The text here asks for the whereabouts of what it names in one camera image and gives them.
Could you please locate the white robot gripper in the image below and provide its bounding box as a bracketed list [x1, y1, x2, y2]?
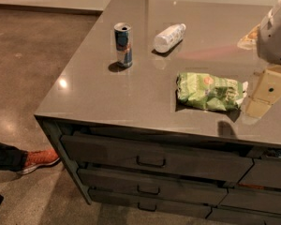
[237, 0, 281, 118]

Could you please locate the green jalapeno chip bag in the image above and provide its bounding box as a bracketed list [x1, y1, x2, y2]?
[176, 72, 248, 112]

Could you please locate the clear plastic bottle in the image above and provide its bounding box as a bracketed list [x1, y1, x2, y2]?
[153, 23, 186, 53]

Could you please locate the top right grey drawer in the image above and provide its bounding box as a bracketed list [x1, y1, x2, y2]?
[241, 148, 281, 189]

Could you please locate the grey drawer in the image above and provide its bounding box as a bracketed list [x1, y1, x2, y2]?
[88, 189, 212, 218]
[61, 133, 253, 182]
[221, 188, 281, 215]
[77, 168, 228, 205]
[241, 148, 281, 189]
[207, 208, 281, 225]

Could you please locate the grey drawer cabinet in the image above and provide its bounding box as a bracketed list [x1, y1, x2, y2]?
[37, 116, 281, 225]

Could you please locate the middle right grey drawer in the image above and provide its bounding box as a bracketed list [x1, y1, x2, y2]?
[221, 188, 281, 215]

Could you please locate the blue silver energy drink can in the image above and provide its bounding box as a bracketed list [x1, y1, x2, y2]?
[114, 22, 132, 68]

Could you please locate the bottom right grey drawer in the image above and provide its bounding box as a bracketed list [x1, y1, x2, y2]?
[207, 208, 281, 225]

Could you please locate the middle left grey drawer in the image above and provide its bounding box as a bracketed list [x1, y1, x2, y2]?
[77, 168, 228, 205]

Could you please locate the top left grey drawer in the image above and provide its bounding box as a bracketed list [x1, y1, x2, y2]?
[61, 133, 253, 182]

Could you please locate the bottom left grey drawer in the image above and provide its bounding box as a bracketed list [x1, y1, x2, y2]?
[88, 189, 212, 218]

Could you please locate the orange sneaker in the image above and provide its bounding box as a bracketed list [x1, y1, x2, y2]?
[18, 148, 59, 175]

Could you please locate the black trouser leg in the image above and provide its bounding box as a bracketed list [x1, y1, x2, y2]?
[0, 143, 28, 172]

